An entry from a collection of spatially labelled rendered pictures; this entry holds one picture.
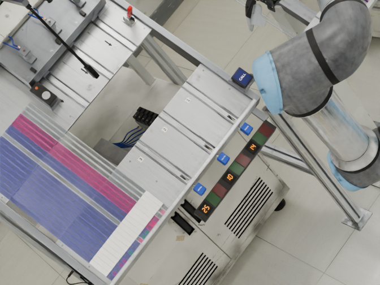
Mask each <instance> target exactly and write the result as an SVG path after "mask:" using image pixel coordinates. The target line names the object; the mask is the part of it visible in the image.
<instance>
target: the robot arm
mask: <svg viewBox="0 0 380 285"><path fill-rule="evenodd" d="M256 1H261V2H263V3H265V4H266V5H267V8H268V9H269V10H271V11H273V12H275V5H276V4H277V3H279V2H280V1H281V0H256ZM256 1H255V0H247V1H246V4H245V15H246V17H247V23H248V27H249V30H250V31H251V32H252V31H253V27H254V25H257V26H261V27H264V26H265V25H266V20H265V19H264V17H263V16H262V15H261V12H262V7H261V5H260V4H258V3H256ZM317 2H318V5H319V8H320V10H321V15H320V18H319V23H318V24H317V25H315V26H314V27H312V28H310V29H309V30H307V31H305V32H303V33H301V34H299V35H297V36H296V37H294V38H292V39H290V40H288V41H286V42H285V43H283V44H281V45H279V46H277V47H275V48H273V49H272V50H270V51H266V52H265V54H263V55H261V56H260V57H258V58H256V59H255V60H254V61H253V64H252V72H253V76H254V79H255V82H256V84H257V87H258V90H259V92H260V94H261V97H262V99H263V101H264V103H265V105H266V107H267V108H268V110H269V111H270V112H271V113H272V114H274V115H276V114H281V113H282V112H283V111H285V112H286V113H287V114H288V115H290V116H292V117H295V118H301V119H302V120H303V121H304V122H305V123H306V124H307V125H308V126H309V128H310V129H311V130H312V131H313V132H314V133H315V134H316V135H317V136H318V137H319V138H320V139H321V141H322V142H323V143H324V144H325V145H326V146H327V147H328V148H329V149H330V150H329V152H328V153H327V161H328V164H329V166H330V169H331V171H332V173H333V174H334V176H335V178H337V180H338V182H339V183H340V184H341V185H342V186H343V187H344V188H345V189H347V190H348V191H352V192H353V191H358V190H359V189H364V188H367V187H368V186H370V185H371V184H374V183H376V182H378V181H380V126H379V127H377V128H375V129H373V130H371V129H370V128H368V127H366V126H363V125H359V124H358V122H357V121H356V119H355V118H354V117H353V116H352V114H351V113H350V112H349V111H348V109H347V108H346V107H345V106H344V104H343V103H342V102H341V100H340V99H339V98H338V96H337V95H336V94H335V93H334V92H333V90H334V85H335V84H337V83H339V82H341V81H343V80H345V79H347V78H348V77H350V76H351V75H352V74H353V73H354V72H355V71H356V70H357V69H358V68H359V66H360V65H361V63H362V62H363V60H364V59H365V57H366V55H367V52H368V50H369V46H370V43H371V39H372V31H373V24H372V18H371V15H370V12H369V10H368V8H367V6H366V4H365V3H364V2H363V1H362V0H317ZM272 7H273V8H272Z"/></svg>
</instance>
